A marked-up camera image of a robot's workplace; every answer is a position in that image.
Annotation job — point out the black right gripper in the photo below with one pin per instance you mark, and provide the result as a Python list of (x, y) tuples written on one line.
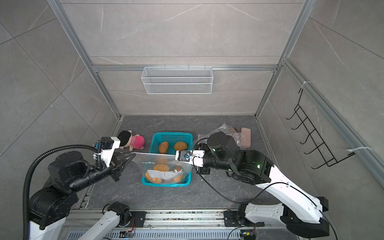
[(204, 170)]

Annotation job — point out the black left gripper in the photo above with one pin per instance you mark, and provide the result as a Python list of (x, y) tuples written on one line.
[(119, 158)]

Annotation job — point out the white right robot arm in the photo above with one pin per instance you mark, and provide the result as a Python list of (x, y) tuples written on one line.
[(301, 213)]

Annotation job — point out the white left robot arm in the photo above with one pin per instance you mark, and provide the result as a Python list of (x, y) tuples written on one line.
[(69, 174)]

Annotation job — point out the printed clear zipper bag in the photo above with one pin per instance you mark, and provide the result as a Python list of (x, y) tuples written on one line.
[(226, 129)]

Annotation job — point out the plush doll pink black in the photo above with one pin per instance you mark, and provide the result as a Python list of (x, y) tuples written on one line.
[(128, 140)]

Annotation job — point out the smooth brown potato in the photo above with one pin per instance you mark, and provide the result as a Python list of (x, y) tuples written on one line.
[(180, 146)]

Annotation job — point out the pink rectangular box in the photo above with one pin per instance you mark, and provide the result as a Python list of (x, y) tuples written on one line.
[(246, 138)]

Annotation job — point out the teal plastic basket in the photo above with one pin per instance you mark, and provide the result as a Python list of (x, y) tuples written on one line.
[(171, 138)]

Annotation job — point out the wrinkled brown potato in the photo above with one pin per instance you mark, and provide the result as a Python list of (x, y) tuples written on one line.
[(163, 147)]

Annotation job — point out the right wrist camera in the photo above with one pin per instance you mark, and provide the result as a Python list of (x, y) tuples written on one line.
[(189, 156)]

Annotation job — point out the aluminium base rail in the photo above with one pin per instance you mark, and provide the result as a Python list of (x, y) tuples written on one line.
[(211, 224)]

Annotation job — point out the white wire mesh shelf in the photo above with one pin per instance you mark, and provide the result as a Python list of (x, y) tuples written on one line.
[(178, 80)]

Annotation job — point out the black wire hook rack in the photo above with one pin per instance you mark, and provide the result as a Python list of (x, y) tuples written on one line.
[(314, 136)]

